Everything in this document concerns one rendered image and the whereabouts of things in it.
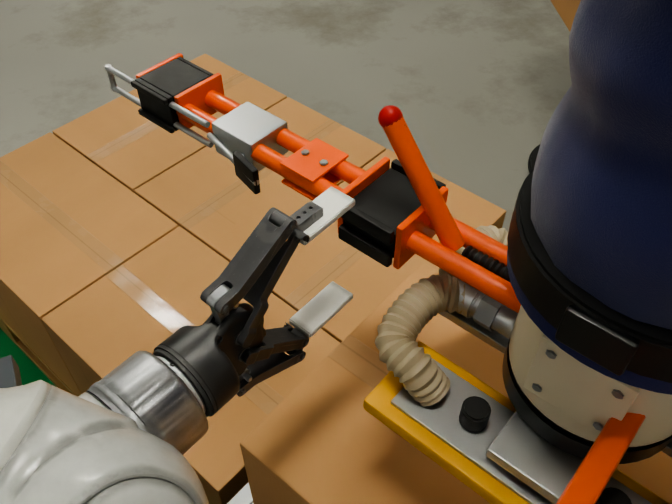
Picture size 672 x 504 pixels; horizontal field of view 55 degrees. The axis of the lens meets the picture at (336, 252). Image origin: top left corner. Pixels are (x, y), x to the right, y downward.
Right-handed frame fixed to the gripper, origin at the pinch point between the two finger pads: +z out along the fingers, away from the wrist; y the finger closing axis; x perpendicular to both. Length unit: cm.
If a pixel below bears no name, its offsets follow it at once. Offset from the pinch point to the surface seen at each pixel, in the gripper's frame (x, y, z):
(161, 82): -34.6, -2.3, 6.5
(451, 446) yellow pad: 18.4, 11.1, -4.5
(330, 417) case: 1.3, 27.7, -2.8
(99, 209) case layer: -99, 68, 20
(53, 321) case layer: -76, 68, -8
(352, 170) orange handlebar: -6.3, -0.7, 10.2
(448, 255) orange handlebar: 9.2, -0.8, 6.2
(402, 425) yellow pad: 13.4, 11.3, -5.6
